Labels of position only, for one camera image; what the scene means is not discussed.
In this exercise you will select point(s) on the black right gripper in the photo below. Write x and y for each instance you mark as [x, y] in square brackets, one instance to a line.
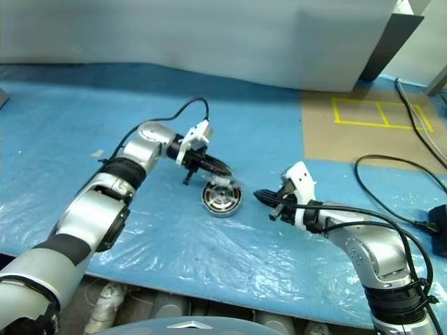
[288, 209]

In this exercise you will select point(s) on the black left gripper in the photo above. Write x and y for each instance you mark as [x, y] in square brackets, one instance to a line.
[193, 160]

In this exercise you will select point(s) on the clear plastic motor lid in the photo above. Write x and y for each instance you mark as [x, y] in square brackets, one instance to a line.
[221, 181]

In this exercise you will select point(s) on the grey spoked rotor disc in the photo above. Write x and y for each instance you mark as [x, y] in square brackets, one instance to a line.
[221, 199]

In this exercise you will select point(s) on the round copper-wound motor housing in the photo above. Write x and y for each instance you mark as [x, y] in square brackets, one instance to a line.
[223, 213]

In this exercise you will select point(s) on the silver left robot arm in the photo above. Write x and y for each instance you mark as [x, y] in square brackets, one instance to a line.
[87, 209]

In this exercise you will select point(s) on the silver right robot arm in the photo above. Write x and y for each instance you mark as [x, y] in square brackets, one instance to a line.
[366, 244]

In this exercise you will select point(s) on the blue plastic table sheet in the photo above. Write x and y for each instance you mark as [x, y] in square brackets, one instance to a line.
[209, 251]

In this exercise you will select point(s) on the brown cardboard sheet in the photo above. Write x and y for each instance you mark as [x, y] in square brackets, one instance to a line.
[331, 143]

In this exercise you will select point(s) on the small beige tape scrap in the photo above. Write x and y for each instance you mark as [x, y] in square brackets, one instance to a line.
[97, 153]

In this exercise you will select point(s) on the white backdrop board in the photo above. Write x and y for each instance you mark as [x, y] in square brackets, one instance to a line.
[209, 35]

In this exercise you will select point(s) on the grey round base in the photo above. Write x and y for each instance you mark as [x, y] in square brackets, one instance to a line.
[171, 307]

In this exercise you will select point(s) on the grey robot torso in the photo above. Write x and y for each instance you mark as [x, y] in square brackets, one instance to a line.
[195, 328]

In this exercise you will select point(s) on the black power adapter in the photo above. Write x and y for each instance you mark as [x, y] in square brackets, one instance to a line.
[439, 227]

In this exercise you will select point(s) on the white crumpled object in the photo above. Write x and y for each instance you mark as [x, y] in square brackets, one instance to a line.
[104, 303]

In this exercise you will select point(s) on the dark grey board stand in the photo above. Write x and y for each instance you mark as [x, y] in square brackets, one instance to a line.
[391, 45]

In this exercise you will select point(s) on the grey flat object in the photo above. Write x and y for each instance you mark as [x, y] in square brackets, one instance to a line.
[3, 97]

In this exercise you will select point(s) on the white plastic box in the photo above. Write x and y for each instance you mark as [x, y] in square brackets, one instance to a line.
[415, 6]

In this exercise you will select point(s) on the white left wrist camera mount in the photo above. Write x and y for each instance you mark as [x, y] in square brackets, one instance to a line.
[195, 139]

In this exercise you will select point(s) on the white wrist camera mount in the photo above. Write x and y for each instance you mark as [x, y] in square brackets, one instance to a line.
[301, 183]
[195, 139]

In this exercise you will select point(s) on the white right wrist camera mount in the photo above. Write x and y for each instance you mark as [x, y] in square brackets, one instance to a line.
[301, 183]

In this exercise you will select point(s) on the aluminium profile post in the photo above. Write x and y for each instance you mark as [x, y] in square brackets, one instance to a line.
[438, 82]

